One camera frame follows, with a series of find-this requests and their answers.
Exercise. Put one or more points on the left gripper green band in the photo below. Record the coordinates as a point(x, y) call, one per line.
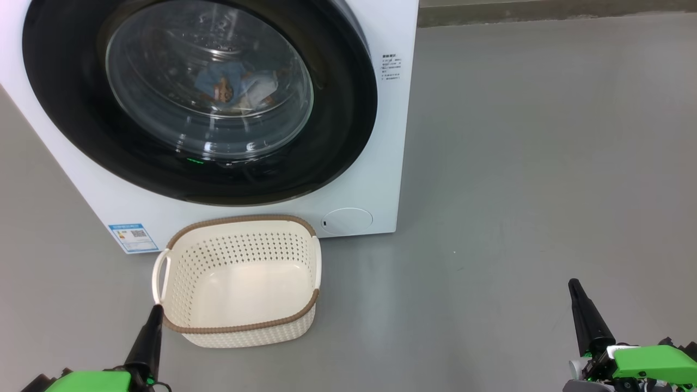
point(87, 382)

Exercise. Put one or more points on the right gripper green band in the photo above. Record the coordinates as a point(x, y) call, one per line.
point(653, 362)

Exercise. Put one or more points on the blue bear-print clothes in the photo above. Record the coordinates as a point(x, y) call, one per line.
point(228, 81)

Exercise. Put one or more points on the dark round glass washer door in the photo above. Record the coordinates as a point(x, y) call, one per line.
point(343, 109)

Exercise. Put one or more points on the cream perforated laundry basket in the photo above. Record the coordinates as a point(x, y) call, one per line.
point(239, 283)

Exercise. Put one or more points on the white front-load washing machine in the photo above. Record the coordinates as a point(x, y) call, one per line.
point(392, 136)

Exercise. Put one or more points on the blue energy label sticker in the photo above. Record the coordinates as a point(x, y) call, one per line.
point(133, 237)

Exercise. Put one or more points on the round white filter cover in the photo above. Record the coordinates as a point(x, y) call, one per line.
point(347, 221)

